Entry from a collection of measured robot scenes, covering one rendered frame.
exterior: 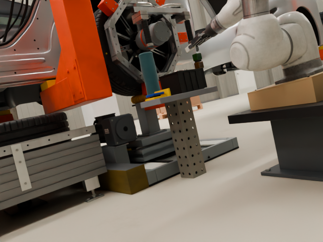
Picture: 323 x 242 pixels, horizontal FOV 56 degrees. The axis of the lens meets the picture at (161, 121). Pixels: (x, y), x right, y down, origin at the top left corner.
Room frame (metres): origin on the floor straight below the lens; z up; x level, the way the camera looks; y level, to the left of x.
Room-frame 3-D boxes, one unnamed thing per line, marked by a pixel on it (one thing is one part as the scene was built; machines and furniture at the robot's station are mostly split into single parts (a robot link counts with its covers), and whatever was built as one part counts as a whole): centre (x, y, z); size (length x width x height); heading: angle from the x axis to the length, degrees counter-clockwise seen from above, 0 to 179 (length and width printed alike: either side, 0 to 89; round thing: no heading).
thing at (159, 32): (1.97, -0.06, 0.85); 0.21 x 0.14 x 0.14; 38
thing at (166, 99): (1.67, -0.13, 0.44); 0.43 x 0.17 x 0.03; 128
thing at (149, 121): (2.16, 0.09, 0.32); 0.40 x 0.30 x 0.28; 128
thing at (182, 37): (2.22, -0.26, 0.85); 0.09 x 0.08 x 0.07; 128
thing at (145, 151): (2.17, 0.07, 0.13); 0.50 x 0.36 x 0.10; 128
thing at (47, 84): (2.08, 0.65, 0.70); 0.14 x 0.14 x 0.05; 38
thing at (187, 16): (1.97, -0.28, 0.93); 0.09 x 0.05 x 0.05; 38
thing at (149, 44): (1.73, -0.03, 0.83); 0.04 x 0.04 x 0.16
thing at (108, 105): (7.42, 1.40, 0.77); 0.76 x 0.65 x 1.54; 33
